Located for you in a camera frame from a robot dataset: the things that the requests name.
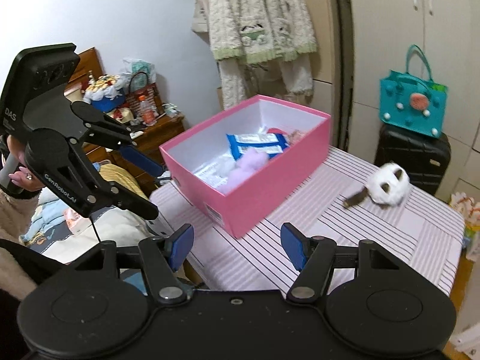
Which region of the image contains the blue wet wipes pack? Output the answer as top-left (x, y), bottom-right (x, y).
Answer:
top-left (226, 133), bottom-right (290, 160)

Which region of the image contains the lilac fluffy soft item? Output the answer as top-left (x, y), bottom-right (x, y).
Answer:
top-left (217, 147), bottom-right (269, 194)

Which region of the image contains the pink knitted soft item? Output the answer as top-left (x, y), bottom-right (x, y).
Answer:
top-left (286, 130), bottom-right (305, 146)

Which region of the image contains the person's left hand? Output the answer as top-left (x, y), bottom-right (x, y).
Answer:
top-left (7, 135), bottom-right (45, 192)

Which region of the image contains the pink striped table cloth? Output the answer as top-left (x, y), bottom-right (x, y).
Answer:
top-left (151, 149), bottom-right (464, 293)

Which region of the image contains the blue flower bouquet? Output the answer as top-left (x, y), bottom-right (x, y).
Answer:
top-left (83, 75), bottom-right (126, 113)

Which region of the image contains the wooden nightstand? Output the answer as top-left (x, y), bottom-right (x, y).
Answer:
top-left (64, 47), bottom-right (185, 196)

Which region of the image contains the orange drink bottle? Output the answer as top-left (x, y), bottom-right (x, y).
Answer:
top-left (138, 95), bottom-right (157, 126)

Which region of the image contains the brown woven basket bag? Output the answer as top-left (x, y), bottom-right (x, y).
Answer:
top-left (126, 71), bottom-right (162, 118)

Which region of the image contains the pink storage box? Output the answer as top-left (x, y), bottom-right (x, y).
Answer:
top-left (160, 95), bottom-right (330, 238)

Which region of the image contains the clear plastic packet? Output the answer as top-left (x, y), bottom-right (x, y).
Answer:
top-left (193, 153), bottom-right (236, 189)

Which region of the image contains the white brown plush cat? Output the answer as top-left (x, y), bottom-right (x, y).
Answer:
top-left (343, 163), bottom-right (410, 208)

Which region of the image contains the black suitcase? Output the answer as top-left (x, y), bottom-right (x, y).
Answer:
top-left (374, 124), bottom-right (452, 195)

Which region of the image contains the beige tote bag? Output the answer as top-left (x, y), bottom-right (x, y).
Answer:
top-left (191, 0), bottom-right (209, 33)

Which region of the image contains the teal felt handbag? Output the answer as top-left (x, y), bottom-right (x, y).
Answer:
top-left (379, 44), bottom-right (448, 138)

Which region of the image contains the cream knit cardigan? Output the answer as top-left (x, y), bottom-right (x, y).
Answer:
top-left (208, 0), bottom-right (317, 109)

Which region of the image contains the white wardrobe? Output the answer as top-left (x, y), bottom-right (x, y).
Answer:
top-left (348, 0), bottom-right (479, 201)

